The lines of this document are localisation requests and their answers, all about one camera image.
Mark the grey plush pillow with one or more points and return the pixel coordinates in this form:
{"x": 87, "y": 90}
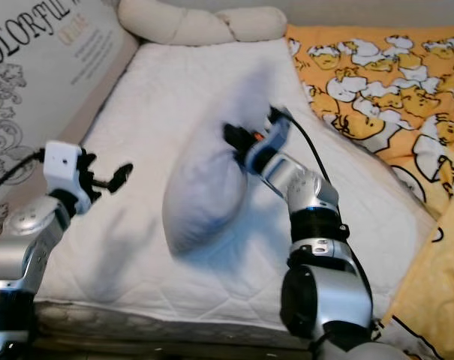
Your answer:
{"x": 204, "y": 195}

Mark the white quilted mattress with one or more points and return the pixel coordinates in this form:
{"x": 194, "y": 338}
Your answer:
{"x": 166, "y": 90}

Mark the beige knotted long cushion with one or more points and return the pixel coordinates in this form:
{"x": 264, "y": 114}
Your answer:
{"x": 189, "y": 26}

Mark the orange yellow cartoon blanket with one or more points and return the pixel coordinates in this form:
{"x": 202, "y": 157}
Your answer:
{"x": 377, "y": 82}

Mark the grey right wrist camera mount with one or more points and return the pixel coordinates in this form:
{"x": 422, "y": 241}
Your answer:
{"x": 279, "y": 139}

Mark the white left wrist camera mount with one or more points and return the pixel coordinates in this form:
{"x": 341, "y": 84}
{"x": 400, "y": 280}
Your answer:
{"x": 65, "y": 165}

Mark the grey bed frame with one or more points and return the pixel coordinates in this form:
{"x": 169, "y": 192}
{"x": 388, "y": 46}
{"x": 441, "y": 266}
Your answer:
{"x": 144, "y": 328}

